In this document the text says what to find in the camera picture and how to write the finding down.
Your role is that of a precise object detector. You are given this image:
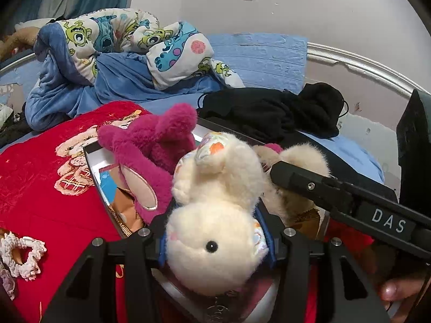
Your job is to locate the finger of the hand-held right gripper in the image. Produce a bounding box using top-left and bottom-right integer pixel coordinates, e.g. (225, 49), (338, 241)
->
(269, 161), (400, 225)

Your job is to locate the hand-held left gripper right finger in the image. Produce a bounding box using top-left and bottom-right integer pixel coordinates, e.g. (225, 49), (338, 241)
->
(254, 203), (391, 323)

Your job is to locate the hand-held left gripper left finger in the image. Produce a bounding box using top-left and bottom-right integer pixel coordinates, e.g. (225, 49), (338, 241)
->
(42, 213), (169, 323)

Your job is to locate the tan plush toy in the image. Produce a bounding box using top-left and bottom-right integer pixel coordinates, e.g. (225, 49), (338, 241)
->
(252, 143), (332, 226)

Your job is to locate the white plush rabbit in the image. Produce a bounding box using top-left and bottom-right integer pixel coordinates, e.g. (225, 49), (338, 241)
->
(166, 131), (270, 297)

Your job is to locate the silver metal tray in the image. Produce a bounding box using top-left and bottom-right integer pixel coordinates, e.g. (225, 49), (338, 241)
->
(82, 117), (332, 323)

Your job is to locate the magenta plush bear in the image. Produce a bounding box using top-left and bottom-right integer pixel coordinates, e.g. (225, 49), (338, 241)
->
(98, 103), (283, 224)

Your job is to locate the person's right hand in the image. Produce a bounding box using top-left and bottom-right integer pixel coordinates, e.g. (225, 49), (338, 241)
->
(379, 269), (428, 303)

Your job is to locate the blue bed sheet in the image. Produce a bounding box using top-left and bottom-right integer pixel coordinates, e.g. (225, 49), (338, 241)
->
(0, 49), (386, 185)

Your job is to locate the black clothing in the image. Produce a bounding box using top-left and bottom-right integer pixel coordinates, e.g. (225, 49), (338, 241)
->
(197, 82), (346, 143)

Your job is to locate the white crochet scrunchie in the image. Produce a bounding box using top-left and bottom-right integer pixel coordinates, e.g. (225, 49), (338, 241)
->
(0, 231), (48, 281)

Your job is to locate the red printed blanket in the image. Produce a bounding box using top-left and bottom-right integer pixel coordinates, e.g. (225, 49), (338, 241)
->
(0, 101), (374, 323)

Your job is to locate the dark cloth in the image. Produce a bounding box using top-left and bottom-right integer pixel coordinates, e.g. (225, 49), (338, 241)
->
(0, 104), (32, 146)

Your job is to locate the cartoon monster printed quilt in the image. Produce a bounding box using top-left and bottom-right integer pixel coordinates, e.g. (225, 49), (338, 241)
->
(25, 8), (246, 132)

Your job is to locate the brown plush toy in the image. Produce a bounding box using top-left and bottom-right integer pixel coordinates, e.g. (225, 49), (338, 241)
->
(0, 18), (54, 61)

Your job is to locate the white bed frame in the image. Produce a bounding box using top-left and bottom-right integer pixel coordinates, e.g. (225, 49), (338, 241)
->
(305, 42), (431, 189)

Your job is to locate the blue brick wall panel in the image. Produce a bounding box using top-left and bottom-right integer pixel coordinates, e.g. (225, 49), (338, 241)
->
(206, 33), (308, 95)

